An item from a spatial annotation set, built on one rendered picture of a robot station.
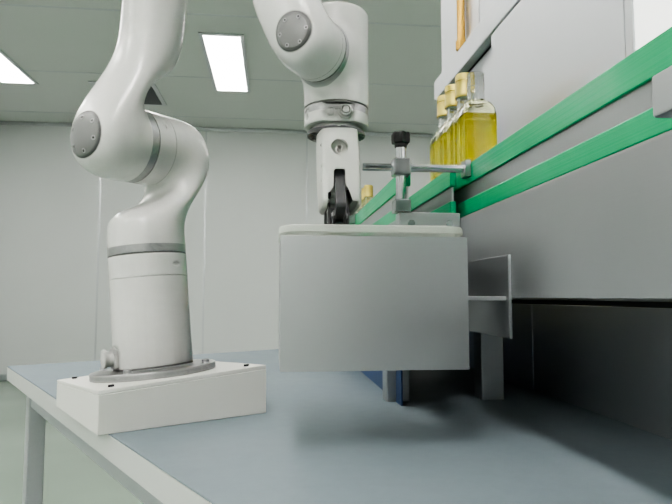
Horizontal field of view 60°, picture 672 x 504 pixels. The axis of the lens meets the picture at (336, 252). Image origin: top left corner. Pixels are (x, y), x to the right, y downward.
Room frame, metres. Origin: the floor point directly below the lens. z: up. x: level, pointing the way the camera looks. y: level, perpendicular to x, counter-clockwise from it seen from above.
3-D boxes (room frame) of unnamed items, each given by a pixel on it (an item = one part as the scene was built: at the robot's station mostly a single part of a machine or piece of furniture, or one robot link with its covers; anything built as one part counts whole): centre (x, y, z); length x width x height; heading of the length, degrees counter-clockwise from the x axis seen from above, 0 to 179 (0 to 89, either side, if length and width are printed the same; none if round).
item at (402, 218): (0.89, -0.14, 1.02); 0.09 x 0.04 x 0.07; 96
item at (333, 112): (0.74, 0.00, 1.15); 0.09 x 0.08 x 0.03; 5
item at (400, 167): (0.88, -0.12, 1.12); 0.17 x 0.03 x 0.12; 96
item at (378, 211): (1.78, -0.02, 1.09); 1.75 x 0.01 x 0.08; 6
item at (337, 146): (0.74, 0.00, 1.09); 0.10 x 0.07 x 0.11; 5
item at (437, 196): (1.79, -0.09, 1.09); 1.75 x 0.01 x 0.08; 6
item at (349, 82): (0.74, 0.00, 1.24); 0.09 x 0.08 x 0.13; 154
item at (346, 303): (0.76, -0.06, 0.92); 0.27 x 0.17 x 0.15; 96
